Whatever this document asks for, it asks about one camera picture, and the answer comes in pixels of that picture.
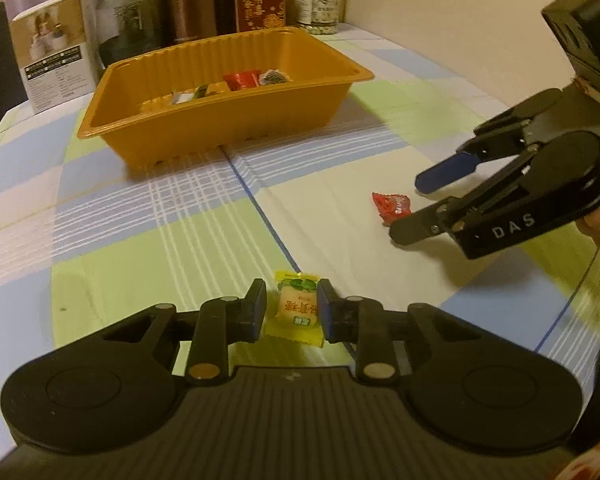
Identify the green candy wrapper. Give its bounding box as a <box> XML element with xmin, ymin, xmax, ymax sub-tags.
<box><xmin>192</xmin><ymin>84</ymin><xmax>209</xmax><ymax>100</ymax></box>

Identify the seaweed snack clear packet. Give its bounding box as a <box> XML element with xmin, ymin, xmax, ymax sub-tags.
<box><xmin>258</xmin><ymin>68</ymin><xmax>291</xmax><ymax>87</ymax></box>

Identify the plaid tablecloth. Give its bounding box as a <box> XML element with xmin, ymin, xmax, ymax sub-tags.
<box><xmin>0</xmin><ymin>25</ymin><xmax>600</xmax><ymax>457</ymax></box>

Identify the silver foil packet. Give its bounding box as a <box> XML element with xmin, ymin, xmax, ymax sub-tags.
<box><xmin>171</xmin><ymin>91</ymin><xmax>196</xmax><ymax>105</ymax></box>

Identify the green glass jar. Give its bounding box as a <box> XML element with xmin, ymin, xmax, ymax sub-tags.
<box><xmin>96</xmin><ymin>0</ymin><xmax>161</xmax><ymax>67</ymax></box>

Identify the cashew nut plastic jar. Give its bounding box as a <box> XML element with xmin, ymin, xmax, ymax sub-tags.
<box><xmin>294</xmin><ymin>0</ymin><xmax>340</xmax><ymax>35</ymax></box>

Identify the small red candy packet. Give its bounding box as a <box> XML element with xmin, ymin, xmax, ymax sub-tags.
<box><xmin>372</xmin><ymin>192</ymin><xmax>412</xmax><ymax>226</ymax></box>

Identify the yellow candy packet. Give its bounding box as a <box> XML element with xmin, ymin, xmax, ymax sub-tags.
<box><xmin>264</xmin><ymin>271</ymin><xmax>325</xmax><ymax>348</ymax></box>

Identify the white product box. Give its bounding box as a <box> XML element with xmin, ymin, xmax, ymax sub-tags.
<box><xmin>9</xmin><ymin>0</ymin><xmax>98</xmax><ymax>114</ymax></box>

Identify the red pillow snack packet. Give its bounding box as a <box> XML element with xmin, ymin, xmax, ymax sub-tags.
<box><xmin>223</xmin><ymin>70</ymin><xmax>261</xmax><ymax>91</ymax></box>

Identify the orange plastic tray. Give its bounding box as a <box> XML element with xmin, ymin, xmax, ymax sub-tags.
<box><xmin>76</xmin><ymin>27</ymin><xmax>374</xmax><ymax>169</ymax></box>

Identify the black camera box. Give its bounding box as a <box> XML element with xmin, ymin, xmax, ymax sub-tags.
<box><xmin>542</xmin><ymin>0</ymin><xmax>600</xmax><ymax>92</ymax></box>

